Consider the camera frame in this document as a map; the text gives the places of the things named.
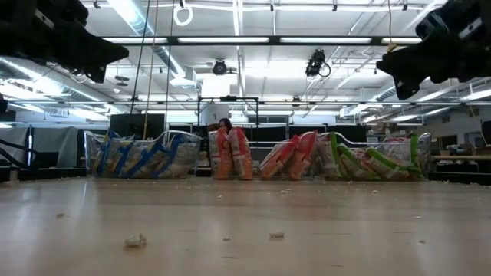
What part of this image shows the black overhead light bar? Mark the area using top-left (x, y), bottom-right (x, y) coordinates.
top-left (101, 35), bottom-right (423, 48)

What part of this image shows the black monitor screen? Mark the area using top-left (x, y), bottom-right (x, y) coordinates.
top-left (108, 113), bottom-right (166, 141)

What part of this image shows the clear plastic bin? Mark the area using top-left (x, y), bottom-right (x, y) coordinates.
top-left (84, 130), bottom-right (203, 179)
top-left (207, 127), bottom-right (320, 182)
top-left (317, 131), bottom-right (433, 182)

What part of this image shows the black hanging cable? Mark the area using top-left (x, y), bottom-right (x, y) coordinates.
top-left (164, 0), bottom-right (176, 132)
top-left (130, 0), bottom-right (153, 115)

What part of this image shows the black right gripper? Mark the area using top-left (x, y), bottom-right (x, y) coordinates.
top-left (375, 0), bottom-right (491, 100)

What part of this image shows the white hanging ring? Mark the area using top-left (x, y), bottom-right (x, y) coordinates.
top-left (173, 2), bottom-right (194, 28)

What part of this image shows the grey cover sheet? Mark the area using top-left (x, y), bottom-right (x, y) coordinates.
top-left (0, 126), bottom-right (80, 169)

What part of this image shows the black ceiling camera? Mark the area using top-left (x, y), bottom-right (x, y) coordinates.
top-left (305, 48), bottom-right (331, 78)

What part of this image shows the round black ceiling device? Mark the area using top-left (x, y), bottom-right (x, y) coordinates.
top-left (212, 59), bottom-right (229, 76)

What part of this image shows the wooden background table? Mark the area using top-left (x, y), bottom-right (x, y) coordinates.
top-left (429, 154), bottom-right (491, 181)

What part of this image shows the yellowish hanging rope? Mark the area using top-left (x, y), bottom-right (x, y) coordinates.
top-left (142, 0), bottom-right (160, 141)

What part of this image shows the yellow hanging tag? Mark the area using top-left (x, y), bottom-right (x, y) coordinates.
top-left (385, 0), bottom-right (399, 54)

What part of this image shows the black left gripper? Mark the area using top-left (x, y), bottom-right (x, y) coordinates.
top-left (0, 0), bottom-right (130, 84)

